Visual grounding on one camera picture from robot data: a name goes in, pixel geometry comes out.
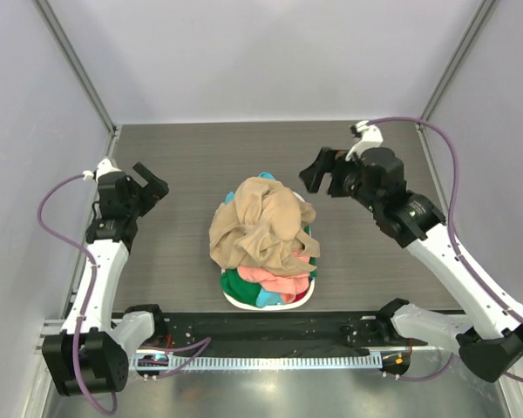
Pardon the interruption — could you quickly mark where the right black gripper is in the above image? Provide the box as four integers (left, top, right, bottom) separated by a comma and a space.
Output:
300, 146, 382, 212

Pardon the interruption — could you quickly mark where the beige t shirt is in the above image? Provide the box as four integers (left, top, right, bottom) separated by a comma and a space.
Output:
208, 177, 320, 276

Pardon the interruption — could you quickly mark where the white laundry basket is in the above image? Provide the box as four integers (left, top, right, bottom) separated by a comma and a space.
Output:
220, 191, 319, 311

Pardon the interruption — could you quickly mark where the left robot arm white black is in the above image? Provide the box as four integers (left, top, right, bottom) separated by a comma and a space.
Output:
41, 158, 169, 396

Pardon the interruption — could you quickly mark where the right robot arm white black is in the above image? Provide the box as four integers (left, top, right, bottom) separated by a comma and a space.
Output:
299, 147, 523, 382

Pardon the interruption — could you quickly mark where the pink t shirt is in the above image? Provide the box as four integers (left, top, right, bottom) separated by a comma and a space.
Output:
237, 266, 317, 305

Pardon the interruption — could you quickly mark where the green t shirt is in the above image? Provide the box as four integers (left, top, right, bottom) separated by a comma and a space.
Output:
220, 256, 317, 308

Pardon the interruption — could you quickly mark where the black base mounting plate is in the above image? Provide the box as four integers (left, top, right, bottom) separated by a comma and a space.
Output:
144, 311, 425, 358

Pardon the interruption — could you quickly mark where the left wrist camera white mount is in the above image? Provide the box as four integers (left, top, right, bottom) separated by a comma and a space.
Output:
82, 157, 120, 182

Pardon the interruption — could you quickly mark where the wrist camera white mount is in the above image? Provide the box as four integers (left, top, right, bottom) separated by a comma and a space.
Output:
82, 157, 120, 182
345, 120, 384, 161

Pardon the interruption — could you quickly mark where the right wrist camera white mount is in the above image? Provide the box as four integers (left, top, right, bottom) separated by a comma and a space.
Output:
345, 120, 384, 161

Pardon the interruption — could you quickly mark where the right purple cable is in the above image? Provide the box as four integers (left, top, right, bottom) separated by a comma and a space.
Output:
365, 116, 523, 387

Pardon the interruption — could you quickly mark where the purple cable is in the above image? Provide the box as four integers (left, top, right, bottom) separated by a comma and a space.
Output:
365, 116, 523, 387
36, 172, 213, 415

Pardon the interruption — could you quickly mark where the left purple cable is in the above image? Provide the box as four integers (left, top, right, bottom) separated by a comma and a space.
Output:
36, 172, 213, 415

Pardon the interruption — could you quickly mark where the white slotted cable duct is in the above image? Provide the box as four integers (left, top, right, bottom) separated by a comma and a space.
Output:
131, 352, 383, 373

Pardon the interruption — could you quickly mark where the left aluminium corner post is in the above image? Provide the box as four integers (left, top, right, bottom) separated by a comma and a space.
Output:
31, 0, 117, 135

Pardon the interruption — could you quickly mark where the aluminium corner post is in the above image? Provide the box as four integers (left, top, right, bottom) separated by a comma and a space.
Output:
418, 0, 500, 125
31, 0, 117, 135

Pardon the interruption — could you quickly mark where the right aluminium corner post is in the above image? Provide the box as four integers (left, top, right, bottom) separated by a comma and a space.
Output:
418, 0, 500, 125

